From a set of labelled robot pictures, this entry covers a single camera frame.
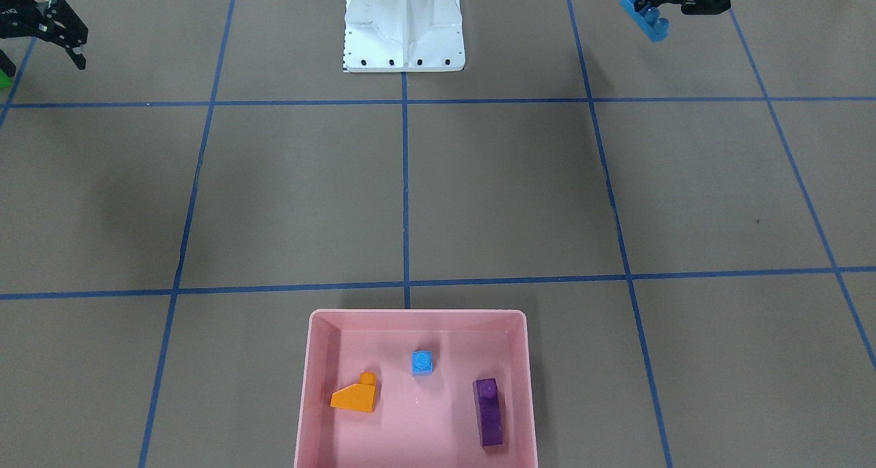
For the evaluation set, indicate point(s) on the long blue block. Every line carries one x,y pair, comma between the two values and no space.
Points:
648,18

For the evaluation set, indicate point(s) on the small blue block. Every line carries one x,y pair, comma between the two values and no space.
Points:
422,363

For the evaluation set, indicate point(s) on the purple block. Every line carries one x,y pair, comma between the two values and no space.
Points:
488,412

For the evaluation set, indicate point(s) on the orange block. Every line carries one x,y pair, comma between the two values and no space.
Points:
360,396

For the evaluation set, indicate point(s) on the pink plastic box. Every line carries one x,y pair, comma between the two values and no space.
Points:
423,421

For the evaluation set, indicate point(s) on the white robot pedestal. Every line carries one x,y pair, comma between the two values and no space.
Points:
403,36

